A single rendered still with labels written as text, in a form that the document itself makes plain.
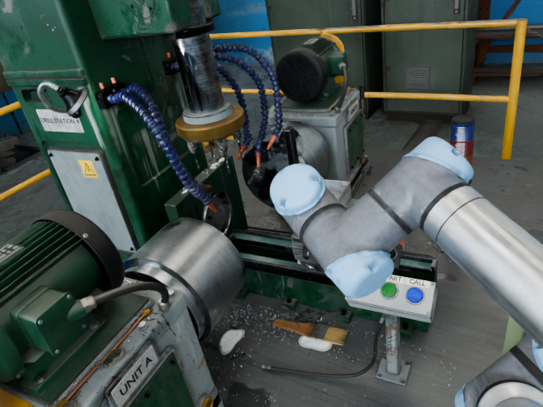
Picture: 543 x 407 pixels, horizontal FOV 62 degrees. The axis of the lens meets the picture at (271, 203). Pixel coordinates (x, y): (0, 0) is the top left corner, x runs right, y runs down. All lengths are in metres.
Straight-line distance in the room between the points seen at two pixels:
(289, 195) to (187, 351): 0.46
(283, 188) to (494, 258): 0.27
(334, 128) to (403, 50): 2.80
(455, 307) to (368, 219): 0.78
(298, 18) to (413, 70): 1.19
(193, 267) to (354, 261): 0.50
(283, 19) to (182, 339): 4.05
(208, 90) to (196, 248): 0.38
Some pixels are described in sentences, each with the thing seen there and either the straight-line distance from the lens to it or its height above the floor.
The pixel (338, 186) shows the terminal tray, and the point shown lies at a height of 1.13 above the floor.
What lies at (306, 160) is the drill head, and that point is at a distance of 1.40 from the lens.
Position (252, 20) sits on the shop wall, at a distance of 7.24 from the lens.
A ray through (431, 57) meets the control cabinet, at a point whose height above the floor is 0.60.
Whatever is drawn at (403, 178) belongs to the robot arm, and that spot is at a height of 1.43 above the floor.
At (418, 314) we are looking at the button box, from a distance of 0.93.
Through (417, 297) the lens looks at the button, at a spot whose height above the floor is 1.07.
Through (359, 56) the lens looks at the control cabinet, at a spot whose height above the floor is 0.63.
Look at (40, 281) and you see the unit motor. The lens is 0.77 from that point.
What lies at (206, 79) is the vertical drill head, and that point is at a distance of 1.13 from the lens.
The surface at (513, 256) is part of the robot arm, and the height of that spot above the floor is 1.40.
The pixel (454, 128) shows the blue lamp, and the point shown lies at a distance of 1.29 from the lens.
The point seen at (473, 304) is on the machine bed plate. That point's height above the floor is 0.80.
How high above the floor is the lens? 1.71
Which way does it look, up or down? 30 degrees down
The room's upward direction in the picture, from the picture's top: 10 degrees counter-clockwise
